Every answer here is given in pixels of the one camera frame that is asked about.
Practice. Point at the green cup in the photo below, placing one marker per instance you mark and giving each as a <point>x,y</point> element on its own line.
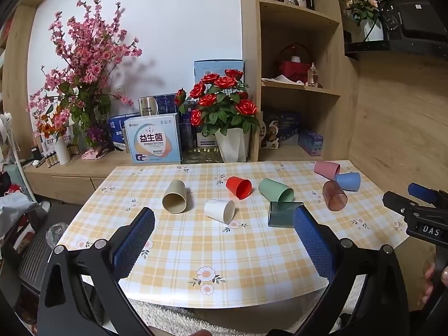
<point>274,188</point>

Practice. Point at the white shaggy rug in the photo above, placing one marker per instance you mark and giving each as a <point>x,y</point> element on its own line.
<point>164,316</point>

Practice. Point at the row of small brown bottles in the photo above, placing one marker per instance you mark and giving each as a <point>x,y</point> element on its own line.
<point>50,159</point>

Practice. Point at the light blue flat box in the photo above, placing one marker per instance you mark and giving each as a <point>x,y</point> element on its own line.
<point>206,67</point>

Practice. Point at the wooden shelf unit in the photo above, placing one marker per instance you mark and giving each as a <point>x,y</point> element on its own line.
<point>329,112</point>

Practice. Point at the pink cup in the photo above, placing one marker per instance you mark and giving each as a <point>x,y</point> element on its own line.
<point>325,169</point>

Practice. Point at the brown translucent cup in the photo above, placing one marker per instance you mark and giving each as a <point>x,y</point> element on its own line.
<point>334,196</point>

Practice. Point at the tall white vase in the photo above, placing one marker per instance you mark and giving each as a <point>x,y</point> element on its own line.
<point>63,152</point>

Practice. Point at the dark blue tall box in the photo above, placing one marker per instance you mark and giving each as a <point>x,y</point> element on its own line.
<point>186,129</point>

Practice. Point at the small white box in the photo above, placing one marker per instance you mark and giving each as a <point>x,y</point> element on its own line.
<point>206,140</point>

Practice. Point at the red cup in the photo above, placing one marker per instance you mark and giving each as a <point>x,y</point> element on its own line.
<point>238,186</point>

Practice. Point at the dark blue patterned box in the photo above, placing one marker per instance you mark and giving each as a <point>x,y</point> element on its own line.
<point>167,104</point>

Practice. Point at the gold patterned tray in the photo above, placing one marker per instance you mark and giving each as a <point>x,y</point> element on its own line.
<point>203,155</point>

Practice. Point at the clear plastic bag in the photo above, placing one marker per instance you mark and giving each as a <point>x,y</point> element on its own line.
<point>56,234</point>

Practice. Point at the person's right hand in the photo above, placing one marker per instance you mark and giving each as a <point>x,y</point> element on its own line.
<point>427,280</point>

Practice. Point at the blue cup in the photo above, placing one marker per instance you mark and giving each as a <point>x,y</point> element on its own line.
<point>348,181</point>

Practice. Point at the white cup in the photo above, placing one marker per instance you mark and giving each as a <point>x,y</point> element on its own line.
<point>218,210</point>

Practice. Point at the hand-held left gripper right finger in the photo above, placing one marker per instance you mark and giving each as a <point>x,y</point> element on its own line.
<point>313,241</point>

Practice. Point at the white faceted flower pot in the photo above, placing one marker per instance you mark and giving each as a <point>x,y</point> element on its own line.
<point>232,147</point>

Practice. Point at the red gift basket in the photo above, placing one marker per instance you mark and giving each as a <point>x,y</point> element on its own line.
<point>294,68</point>

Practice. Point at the silver metal tin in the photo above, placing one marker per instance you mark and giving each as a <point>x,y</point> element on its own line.
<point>147,105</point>

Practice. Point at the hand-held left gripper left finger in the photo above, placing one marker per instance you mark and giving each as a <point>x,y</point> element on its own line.
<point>134,241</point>

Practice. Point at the white box with blue print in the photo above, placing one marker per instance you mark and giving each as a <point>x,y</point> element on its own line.
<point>117,129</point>

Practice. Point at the stack of papers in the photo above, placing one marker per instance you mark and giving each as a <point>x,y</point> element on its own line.
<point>280,79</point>

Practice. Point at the large white blue box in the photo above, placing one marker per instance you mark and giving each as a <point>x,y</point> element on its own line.
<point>154,140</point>

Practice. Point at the pink rose plant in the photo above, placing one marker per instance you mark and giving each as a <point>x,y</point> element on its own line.
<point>365,3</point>

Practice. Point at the yellow checked floral tablecloth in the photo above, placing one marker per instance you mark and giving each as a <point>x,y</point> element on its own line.
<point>210,248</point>

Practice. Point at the glass perfume bottle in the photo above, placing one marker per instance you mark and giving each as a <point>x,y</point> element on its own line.
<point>312,75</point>

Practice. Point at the white round flower pot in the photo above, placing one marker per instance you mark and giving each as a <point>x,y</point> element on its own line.
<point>372,29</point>

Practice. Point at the white wall socket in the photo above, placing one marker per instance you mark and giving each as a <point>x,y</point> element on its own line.
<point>119,89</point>

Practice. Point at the red rose plant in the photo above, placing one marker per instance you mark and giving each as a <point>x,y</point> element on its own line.
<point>220,105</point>

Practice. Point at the small blue purple box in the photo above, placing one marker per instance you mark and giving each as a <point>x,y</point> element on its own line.
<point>310,142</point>

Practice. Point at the dark teal translucent cup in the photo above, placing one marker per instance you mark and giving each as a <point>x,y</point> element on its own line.
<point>281,214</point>

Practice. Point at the wooden low cabinet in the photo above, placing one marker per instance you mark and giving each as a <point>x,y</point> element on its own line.
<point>63,178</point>

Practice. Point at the pink blossom branches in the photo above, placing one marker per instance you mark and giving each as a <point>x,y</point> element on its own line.
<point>84,63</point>

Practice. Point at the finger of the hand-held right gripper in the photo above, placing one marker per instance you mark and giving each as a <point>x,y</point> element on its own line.
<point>421,190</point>
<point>399,203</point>

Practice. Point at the beige cup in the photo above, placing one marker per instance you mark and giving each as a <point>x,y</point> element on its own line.
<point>176,196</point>

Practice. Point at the pink face mask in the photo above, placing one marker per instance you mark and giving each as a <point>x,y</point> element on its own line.
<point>94,154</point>

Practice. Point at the dark blue illustrated box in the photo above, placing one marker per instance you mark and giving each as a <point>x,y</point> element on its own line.
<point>280,127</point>

